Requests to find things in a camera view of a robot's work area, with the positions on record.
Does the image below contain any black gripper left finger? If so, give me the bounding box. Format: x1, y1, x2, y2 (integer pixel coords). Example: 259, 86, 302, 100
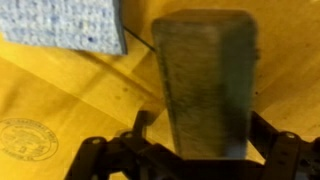
64, 110, 181, 180

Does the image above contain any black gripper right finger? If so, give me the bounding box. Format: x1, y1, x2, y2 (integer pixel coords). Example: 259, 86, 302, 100
249, 112, 320, 180

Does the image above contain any black rectangular speaker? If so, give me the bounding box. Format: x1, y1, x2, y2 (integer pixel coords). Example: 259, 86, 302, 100
152, 9, 257, 159

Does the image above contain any blue sponge cloth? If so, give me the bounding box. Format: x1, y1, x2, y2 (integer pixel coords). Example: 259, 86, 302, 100
0, 0, 127, 55

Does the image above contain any large cardboard box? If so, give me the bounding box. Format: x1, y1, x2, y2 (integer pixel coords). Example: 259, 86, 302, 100
0, 0, 320, 180

